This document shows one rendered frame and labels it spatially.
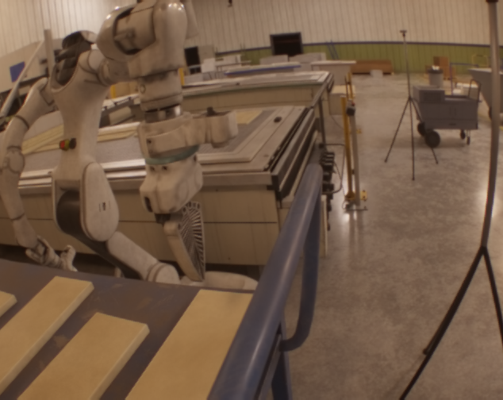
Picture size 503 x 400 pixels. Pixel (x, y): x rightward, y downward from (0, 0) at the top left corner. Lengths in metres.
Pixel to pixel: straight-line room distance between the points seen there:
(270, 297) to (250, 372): 0.08
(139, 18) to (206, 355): 0.49
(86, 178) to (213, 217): 1.24
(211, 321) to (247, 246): 1.63
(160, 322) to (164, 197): 0.31
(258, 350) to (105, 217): 0.99
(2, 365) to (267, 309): 0.58
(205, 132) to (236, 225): 1.79
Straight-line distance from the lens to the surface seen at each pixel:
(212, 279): 2.14
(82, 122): 1.20
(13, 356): 0.77
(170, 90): 0.49
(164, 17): 0.47
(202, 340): 0.64
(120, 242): 1.32
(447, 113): 5.46
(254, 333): 0.26
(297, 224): 0.39
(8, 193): 1.33
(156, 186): 0.50
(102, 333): 0.72
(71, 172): 1.21
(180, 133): 0.48
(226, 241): 2.31
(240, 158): 2.18
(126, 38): 0.50
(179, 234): 0.53
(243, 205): 2.18
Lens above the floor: 1.48
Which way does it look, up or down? 22 degrees down
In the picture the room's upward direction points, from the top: 8 degrees counter-clockwise
